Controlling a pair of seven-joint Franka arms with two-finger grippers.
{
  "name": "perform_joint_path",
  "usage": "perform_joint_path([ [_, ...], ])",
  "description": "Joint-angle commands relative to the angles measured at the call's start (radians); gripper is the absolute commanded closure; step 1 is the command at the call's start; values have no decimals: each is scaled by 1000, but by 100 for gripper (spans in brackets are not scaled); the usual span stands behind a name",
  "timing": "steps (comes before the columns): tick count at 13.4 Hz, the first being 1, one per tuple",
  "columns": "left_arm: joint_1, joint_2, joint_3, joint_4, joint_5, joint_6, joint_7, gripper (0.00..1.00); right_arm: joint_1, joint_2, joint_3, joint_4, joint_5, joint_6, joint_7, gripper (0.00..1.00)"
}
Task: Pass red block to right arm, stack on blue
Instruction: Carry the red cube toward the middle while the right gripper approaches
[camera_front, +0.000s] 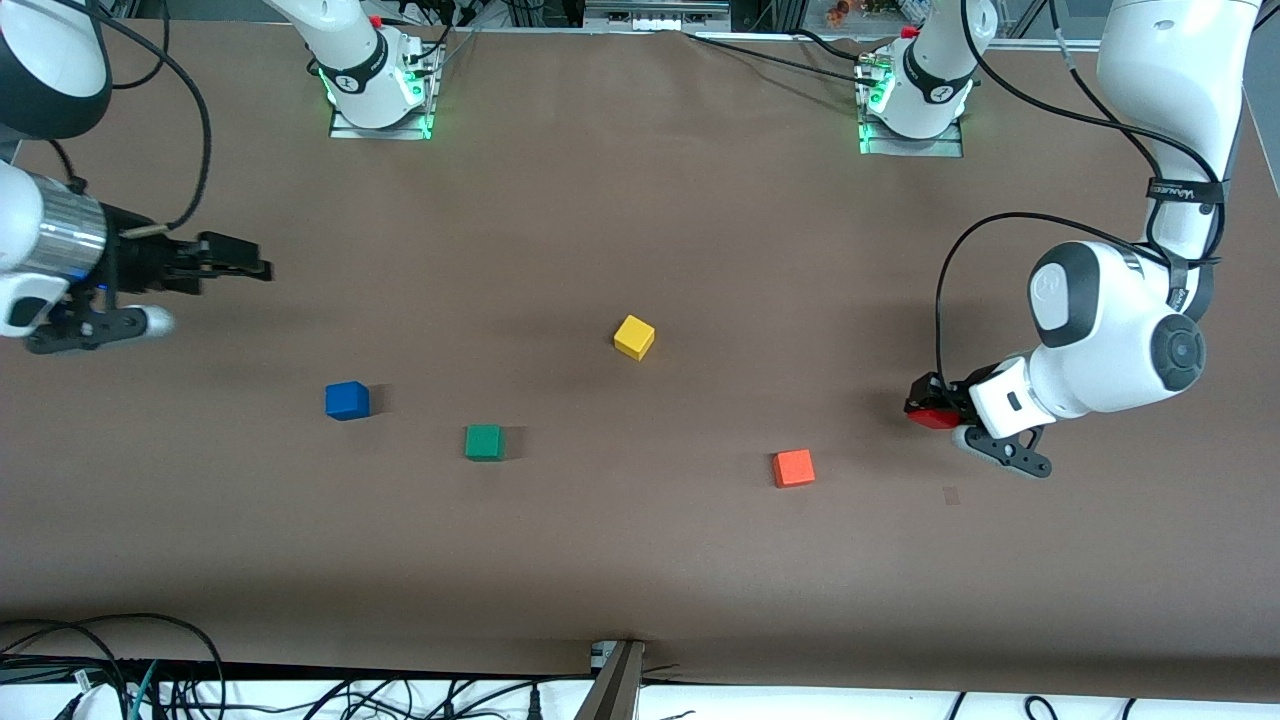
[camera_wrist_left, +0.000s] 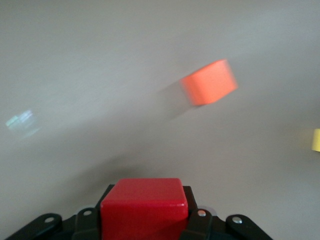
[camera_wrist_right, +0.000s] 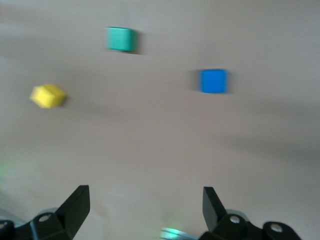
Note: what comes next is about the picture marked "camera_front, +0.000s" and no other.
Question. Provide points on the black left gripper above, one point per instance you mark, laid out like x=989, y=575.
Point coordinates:
x=948, y=393

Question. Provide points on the red wooden cube block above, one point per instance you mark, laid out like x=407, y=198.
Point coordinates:
x=935, y=418

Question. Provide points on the brown table cover sheet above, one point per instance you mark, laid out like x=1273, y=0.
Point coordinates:
x=640, y=560

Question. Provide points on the yellow wooden cube block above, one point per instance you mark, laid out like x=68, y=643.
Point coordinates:
x=634, y=336

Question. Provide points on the aluminium frame rail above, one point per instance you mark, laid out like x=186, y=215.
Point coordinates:
x=1040, y=45

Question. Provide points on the blue wooden cube block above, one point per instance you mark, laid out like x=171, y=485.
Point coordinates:
x=346, y=402

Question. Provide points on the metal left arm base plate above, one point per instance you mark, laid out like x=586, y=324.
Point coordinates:
x=915, y=146

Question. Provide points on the green wooden cube block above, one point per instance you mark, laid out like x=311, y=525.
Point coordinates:
x=484, y=443

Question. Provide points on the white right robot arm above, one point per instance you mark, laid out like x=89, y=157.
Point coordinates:
x=350, y=45

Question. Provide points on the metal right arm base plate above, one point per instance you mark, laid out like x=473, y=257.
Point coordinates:
x=385, y=128

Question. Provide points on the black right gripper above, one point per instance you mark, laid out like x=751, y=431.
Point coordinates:
x=137, y=264

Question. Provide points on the orange wooden cube block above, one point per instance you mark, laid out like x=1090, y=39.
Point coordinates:
x=793, y=468

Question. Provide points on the grey multi-port power strip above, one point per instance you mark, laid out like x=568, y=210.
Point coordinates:
x=655, y=14

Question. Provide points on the metal camera mount pole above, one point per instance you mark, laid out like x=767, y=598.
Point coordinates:
x=612, y=690

